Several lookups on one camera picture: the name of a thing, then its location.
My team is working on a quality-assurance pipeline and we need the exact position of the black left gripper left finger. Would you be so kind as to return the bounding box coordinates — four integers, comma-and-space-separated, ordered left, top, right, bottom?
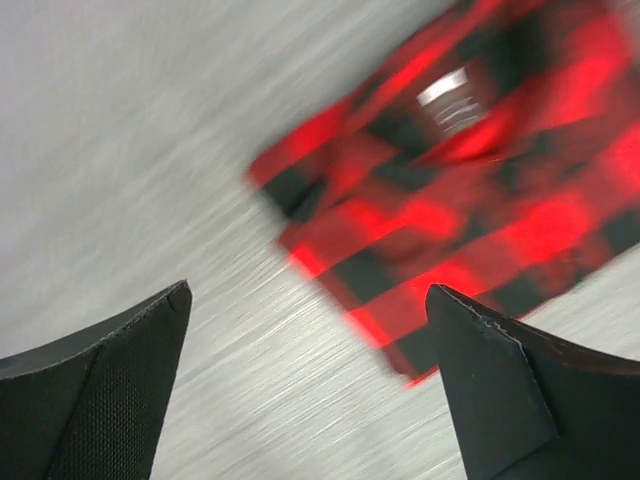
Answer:
1, 280, 192, 479

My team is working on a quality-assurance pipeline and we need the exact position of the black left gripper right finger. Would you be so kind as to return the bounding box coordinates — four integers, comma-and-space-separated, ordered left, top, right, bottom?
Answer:
426, 285, 639, 479

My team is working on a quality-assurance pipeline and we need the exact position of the red black plaid shirt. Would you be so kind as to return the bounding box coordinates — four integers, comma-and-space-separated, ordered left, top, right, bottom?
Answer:
248, 1, 639, 384

